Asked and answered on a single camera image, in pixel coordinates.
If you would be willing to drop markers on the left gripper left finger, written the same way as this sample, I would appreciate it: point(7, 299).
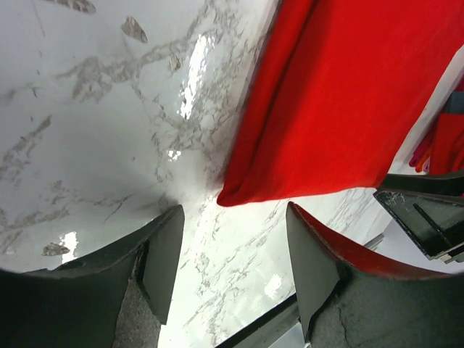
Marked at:
point(78, 304)

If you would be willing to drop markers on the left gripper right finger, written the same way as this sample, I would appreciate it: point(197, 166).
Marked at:
point(350, 296)

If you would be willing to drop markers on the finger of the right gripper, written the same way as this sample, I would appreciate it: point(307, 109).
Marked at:
point(450, 184)
point(434, 223)

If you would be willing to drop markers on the red t-shirt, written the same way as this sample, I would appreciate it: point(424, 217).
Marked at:
point(339, 87)
point(447, 147)

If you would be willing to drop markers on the folded red t-shirt in stack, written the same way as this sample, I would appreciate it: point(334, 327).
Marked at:
point(447, 147)

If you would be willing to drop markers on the folded magenta t-shirt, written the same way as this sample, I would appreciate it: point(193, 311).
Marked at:
point(422, 153)

